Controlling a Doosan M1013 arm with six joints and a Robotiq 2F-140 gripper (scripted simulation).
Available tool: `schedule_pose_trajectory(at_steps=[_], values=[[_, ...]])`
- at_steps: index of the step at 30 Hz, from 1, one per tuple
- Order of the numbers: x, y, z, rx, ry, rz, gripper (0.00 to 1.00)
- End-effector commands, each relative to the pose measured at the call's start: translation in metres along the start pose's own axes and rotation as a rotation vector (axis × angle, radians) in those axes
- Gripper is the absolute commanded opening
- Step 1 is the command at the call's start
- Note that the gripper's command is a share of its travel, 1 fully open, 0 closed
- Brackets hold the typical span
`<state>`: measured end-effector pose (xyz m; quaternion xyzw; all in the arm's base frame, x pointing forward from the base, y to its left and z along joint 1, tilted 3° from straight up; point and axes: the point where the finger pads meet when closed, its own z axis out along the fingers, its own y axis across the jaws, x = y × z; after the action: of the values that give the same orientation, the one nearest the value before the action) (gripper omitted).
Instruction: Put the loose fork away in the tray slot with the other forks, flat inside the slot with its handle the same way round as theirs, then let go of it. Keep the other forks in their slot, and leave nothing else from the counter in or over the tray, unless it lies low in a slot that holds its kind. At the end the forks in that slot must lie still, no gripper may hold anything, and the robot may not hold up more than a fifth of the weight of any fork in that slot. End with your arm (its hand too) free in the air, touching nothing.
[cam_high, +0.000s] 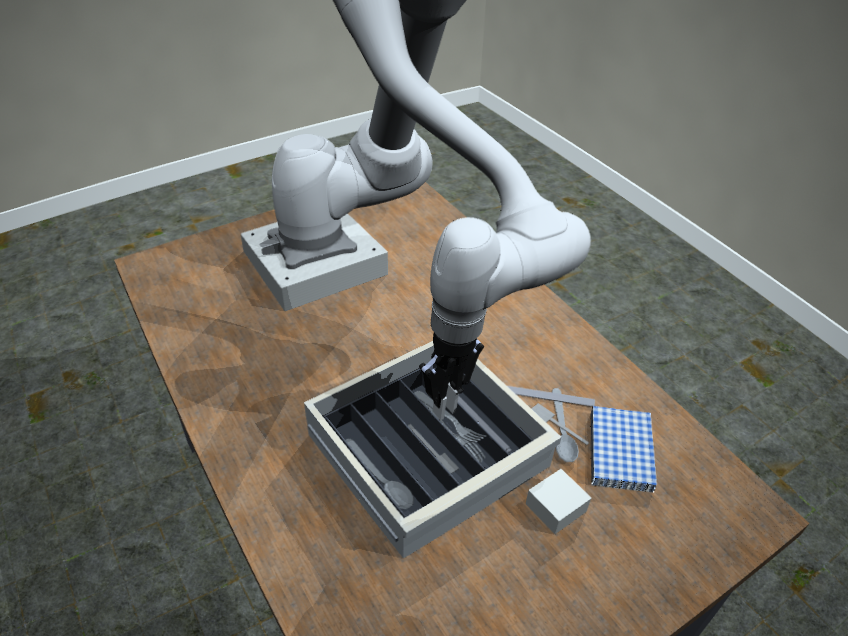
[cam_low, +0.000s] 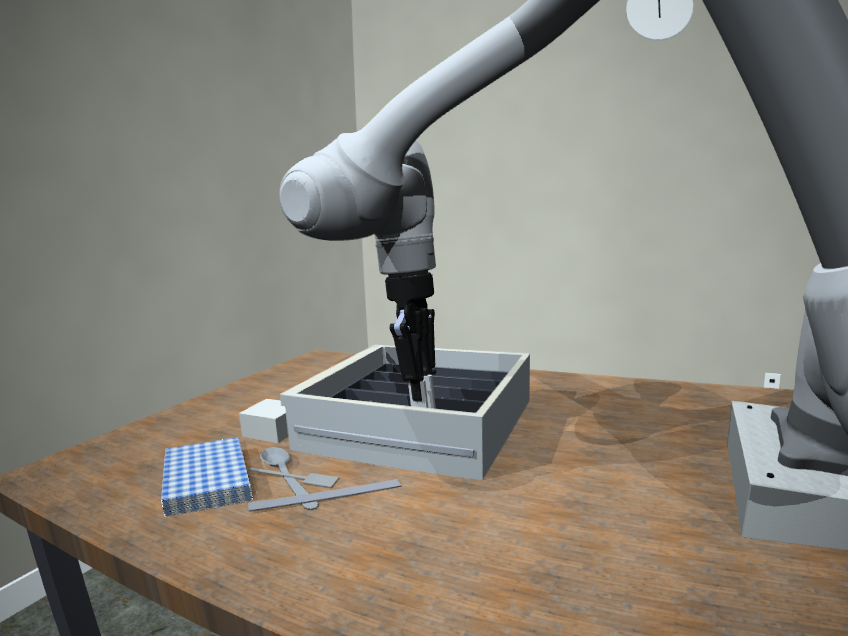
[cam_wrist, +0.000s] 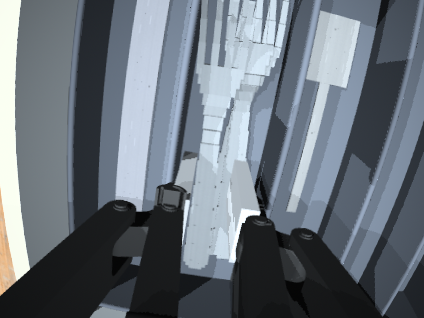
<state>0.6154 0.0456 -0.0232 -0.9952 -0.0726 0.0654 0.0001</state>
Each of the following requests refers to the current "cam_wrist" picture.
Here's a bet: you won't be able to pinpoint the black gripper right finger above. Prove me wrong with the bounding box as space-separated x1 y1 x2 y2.
226 160 383 318

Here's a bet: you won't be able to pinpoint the grey tray dividers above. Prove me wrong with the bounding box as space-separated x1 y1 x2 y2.
67 0 424 318

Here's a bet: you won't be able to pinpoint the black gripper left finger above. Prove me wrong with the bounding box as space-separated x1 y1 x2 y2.
0 151 198 318

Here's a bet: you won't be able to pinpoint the silver fork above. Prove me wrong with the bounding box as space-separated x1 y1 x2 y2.
183 0 255 269

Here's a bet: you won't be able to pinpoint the grey cutlery tray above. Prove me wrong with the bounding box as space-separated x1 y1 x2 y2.
0 0 78 280

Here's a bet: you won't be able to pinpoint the white fork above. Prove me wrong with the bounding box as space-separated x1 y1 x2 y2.
211 0 277 259
209 0 289 255

